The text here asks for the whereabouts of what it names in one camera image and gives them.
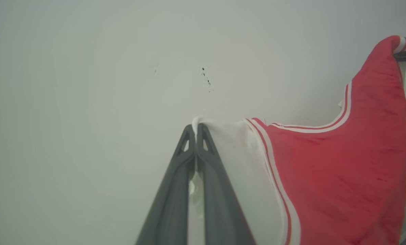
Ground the red white basketball jersey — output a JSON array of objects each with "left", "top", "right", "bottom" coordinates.
[{"left": 189, "top": 35, "right": 406, "bottom": 245}]

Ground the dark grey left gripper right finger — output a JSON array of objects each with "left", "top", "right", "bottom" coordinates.
[{"left": 196, "top": 123, "right": 256, "bottom": 245}]

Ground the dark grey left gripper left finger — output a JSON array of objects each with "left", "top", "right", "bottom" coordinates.
[{"left": 136, "top": 124, "right": 197, "bottom": 245}]

